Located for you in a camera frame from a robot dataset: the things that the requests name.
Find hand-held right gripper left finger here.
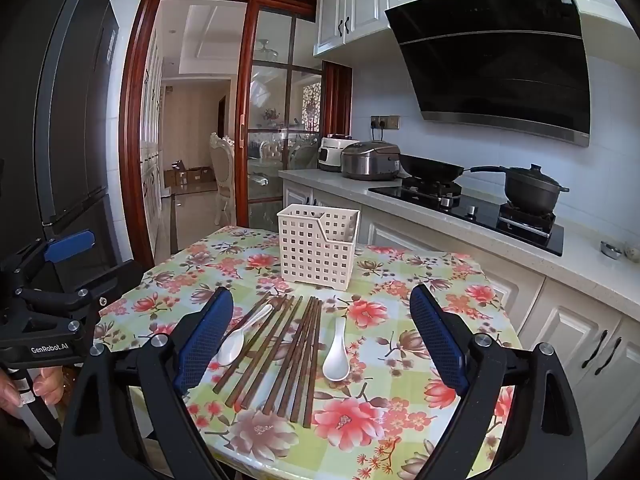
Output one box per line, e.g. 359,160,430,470
57,287,235,480

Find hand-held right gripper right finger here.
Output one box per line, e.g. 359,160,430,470
409,283,588,480

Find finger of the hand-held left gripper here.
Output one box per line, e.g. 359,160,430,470
10,230,96,277
17,259,147,312

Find white ceramic spoon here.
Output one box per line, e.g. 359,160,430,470
322,316,351,381
216,303,274,367

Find bunch of brown chopsticks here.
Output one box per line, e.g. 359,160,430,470
212,292,323,428

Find white perforated plastic utensil basket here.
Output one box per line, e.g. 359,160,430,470
277,203,361,291

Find person's left hand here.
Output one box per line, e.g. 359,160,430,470
0,364,67,413

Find floral plastic tablecloth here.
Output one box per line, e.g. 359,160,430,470
95,225,523,480

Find cardboard boxes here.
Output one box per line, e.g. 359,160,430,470
164,160,213,188

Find black glass gas cooktop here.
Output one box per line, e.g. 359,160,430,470
368,175,565,257

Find white base cabinets with countertop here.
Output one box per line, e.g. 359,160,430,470
278,169,640,480

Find dark grey refrigerator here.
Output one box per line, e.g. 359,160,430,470
0,0,127,283

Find white carved dining chair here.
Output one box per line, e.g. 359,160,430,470
209,132,237,226

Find black wok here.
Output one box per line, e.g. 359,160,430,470
397,154,508,183

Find black lidded pot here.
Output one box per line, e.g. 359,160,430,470
502,163,571,212

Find silver rice cooker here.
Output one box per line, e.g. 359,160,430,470
341,141,402,181

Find white rice cooker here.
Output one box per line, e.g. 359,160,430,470
318,134,361,173

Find sliding glass door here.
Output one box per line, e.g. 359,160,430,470
235,0,326,231

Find red-brown wooden door panel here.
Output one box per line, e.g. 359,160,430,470
322,60,353,137

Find black range hood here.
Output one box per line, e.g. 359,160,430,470
384,0,592,148

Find white upper kitchen cabinets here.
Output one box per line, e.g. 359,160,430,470
313,0,632,58

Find red-brown wooden door frame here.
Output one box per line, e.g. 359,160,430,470
119,0,321,271

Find white hallway wall cabinets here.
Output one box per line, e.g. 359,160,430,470
140,25,166,261

